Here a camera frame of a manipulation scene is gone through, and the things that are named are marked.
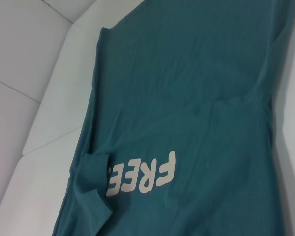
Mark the teal t-shirt with FREE print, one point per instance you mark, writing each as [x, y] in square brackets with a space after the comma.
[186, 98]

